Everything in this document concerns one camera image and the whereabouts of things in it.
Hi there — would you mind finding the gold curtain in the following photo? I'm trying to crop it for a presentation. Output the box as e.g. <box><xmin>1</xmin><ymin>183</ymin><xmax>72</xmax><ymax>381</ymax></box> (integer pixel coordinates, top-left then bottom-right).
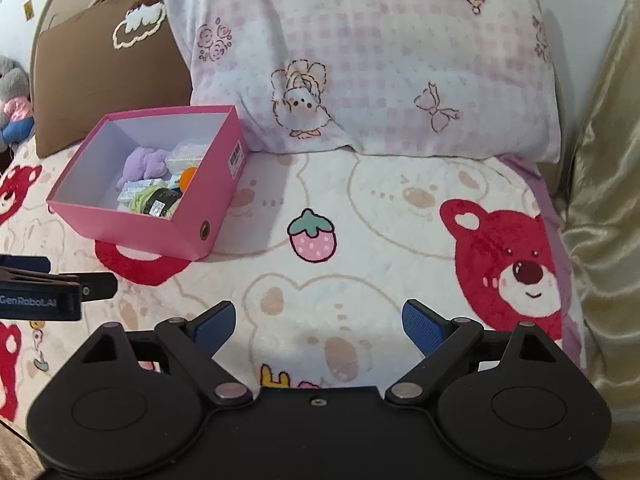
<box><xmin>560</xmin><ymin>0</ymin><xmax>640</xmax><ymax>471</ymax></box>

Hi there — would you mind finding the brown pillow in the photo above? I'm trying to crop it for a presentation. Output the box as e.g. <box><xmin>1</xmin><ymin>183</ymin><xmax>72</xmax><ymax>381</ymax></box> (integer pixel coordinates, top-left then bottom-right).
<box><xmin>32</xmin><ymin>0</ymin><xmax>201</xmax><ymax>158</ymax></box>

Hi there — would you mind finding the clear plastic packet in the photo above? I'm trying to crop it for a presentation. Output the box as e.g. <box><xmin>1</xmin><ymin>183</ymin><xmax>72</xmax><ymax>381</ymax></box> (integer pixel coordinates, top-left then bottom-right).
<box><xmin>165</xmin><ymin>142</ymin><xmax>211</xmax><ymax>176</ymax></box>

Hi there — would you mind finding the purple plush toy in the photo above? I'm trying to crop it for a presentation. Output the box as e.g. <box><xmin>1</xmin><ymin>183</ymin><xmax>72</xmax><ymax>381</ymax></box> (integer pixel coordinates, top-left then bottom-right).
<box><xmin>117</xmin><ymin>147</ymin><xmax>173</xmax><ymax>188</ymax></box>

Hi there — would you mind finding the pink cardboard box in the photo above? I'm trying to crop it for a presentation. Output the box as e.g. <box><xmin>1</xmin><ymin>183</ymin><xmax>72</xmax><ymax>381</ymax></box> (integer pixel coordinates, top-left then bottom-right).
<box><xmin>46</xmin><ymin>105</ymin><xmax>248</xmax><ymax>261</ymax></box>

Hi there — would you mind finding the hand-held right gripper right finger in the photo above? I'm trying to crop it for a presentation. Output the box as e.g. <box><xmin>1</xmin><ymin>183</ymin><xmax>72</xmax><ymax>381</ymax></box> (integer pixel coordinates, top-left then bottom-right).
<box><xmin>385</xmin><ymin>299</ymin><xmax>581</xmax><ymax>405</ymax></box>

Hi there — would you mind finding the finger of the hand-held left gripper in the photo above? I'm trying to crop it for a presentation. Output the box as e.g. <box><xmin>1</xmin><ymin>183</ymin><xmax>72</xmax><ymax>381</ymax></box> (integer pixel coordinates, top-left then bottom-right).
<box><xmin>0</xmin><ymin>255</ymin><xmax>51</xmax><ymax>272</ymax></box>
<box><xmin>0</xmin><ymin>269</ymin><xmax>119</xmax><ymax>302</ymax></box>

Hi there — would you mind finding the grey plush toy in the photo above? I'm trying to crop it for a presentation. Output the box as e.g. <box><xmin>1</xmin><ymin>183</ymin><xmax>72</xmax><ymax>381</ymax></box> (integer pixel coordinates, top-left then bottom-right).
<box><xmin>0</xmin><ymin>55</ymin><xmax>36</xmax><ymax>151</ymax></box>

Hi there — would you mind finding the green yarn ball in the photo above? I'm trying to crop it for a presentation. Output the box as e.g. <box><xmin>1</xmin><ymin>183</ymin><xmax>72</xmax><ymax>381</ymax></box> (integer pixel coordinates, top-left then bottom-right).
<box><xmin>127</xmin><ymin>185</ymin><xmax>182</xmax><ymax>221</ymax></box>

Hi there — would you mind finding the printed bear blanket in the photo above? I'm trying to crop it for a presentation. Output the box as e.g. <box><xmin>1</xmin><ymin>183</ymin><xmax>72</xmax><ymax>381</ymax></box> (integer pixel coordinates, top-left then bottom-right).
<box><xmin>0</xmin><ymin>135</ymin><xmax>588</xmax><ymax>426</ymax></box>

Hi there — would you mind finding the pink checkered pillow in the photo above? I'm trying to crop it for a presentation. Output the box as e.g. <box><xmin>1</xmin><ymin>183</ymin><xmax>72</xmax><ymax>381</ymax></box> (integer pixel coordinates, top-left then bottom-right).
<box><xmin>164</xmin><ymin>0</ymin><xmax>562</xmax><ymax>163</ymax></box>

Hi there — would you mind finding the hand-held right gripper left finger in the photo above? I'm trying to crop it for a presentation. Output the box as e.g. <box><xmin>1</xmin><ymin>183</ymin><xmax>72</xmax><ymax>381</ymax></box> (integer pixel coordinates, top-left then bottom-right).
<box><xmin>60</xmin><ymin>301</ymin><xmax>253</xmax><ymax>408</ymax></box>

